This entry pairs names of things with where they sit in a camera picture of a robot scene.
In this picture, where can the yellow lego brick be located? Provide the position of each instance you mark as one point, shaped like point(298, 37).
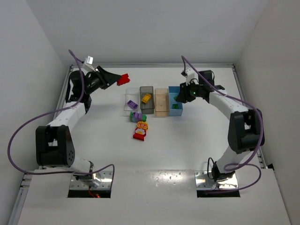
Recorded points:
point(146, 98)

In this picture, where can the tan plastic container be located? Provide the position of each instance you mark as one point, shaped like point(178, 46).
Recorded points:
point(161, 102)

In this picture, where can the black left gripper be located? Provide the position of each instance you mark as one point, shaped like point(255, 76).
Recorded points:
point(103, 77)

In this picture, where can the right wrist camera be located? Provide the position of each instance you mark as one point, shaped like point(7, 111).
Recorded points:
point(190, 76)

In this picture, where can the yellow butterfly lego piece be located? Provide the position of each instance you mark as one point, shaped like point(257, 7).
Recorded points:
point(143, 125)

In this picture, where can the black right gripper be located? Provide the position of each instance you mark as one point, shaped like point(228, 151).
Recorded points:
point(182, 93)

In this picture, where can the red lego brick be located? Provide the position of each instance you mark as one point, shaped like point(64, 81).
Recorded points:
point(123, 80)

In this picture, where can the red flower lego piece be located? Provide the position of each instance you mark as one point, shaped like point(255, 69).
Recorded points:
point(139, 134)

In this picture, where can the purple curved lego piece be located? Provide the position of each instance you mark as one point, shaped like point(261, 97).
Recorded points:
point(137, 117)

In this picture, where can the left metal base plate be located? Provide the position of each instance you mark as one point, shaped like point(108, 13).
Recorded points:
point(98, 181)

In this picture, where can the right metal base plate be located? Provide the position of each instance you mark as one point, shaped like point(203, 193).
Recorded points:
point(205, 182)

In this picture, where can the purple lego brick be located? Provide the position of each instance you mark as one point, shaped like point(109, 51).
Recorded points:
point(132, 104)

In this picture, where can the metal base plate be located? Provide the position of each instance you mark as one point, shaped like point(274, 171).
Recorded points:
point(98, 181)
point(205, 182)

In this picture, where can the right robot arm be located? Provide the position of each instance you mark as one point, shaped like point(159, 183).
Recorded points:
point(244, 133)

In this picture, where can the green lego plate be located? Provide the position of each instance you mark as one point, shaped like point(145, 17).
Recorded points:
point(175, 106)

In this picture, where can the clear plastic container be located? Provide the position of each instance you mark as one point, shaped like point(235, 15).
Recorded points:
point(132, 100)

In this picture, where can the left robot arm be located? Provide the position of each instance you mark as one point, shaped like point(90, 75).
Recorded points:
point(54, 145)

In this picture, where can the smoke grey plastic container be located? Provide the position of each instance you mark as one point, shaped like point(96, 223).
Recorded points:
point(149, 107)

